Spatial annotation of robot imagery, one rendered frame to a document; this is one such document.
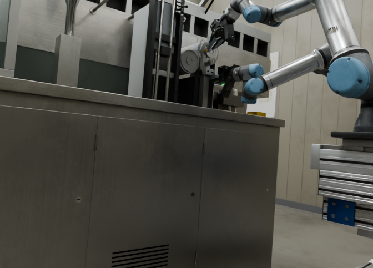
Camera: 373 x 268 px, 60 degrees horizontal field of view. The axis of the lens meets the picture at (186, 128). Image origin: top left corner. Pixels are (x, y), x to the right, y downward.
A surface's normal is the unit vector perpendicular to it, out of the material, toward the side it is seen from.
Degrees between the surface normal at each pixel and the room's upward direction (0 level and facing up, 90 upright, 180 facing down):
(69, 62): 90
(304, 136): 90
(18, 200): 90
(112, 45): 90
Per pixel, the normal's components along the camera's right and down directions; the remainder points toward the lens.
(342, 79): -0.85, 0.04
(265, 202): 0.58, 0.01
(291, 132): -0.73, -0.08
